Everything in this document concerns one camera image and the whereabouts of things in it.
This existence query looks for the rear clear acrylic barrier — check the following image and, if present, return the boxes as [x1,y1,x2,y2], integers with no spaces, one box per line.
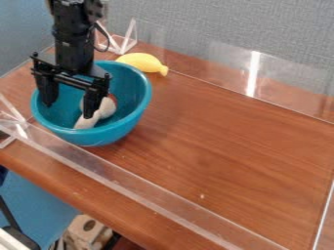
[164,41,334,124]

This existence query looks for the front clear acrylic barrier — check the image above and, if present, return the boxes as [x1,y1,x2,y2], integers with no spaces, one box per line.
[0,123,289,250]

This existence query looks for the blue plastic bowl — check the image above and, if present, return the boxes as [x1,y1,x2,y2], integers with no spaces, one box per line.
[30,61,152,146]

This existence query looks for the left clear acrylic bracket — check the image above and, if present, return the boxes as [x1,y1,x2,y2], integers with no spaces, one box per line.
[0,94,28,149]

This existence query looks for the yellow toy banana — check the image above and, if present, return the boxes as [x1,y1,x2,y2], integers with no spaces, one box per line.
[116,53,169,76]

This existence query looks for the clear acrylic triangular bracket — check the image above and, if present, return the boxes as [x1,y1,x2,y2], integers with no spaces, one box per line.
[94,19,139,55]

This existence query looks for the black cable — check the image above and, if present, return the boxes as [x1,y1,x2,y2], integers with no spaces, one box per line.
[88,22,112,53]

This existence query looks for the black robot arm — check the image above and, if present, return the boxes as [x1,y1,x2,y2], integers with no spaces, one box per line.
[31,0,112,118]

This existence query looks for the beige block with hole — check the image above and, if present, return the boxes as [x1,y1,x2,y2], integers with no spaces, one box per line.
[64,215,114,250]

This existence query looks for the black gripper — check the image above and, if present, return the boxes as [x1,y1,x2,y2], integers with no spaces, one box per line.
[31,53,112,119]

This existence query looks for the clear acrylic barrier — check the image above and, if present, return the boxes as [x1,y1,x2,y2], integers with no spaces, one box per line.
[0,123,289,250]
[164,41,334,124]

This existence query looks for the white red toy mushroom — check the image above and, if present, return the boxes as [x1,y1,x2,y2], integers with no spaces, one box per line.
[75,94,118,129]

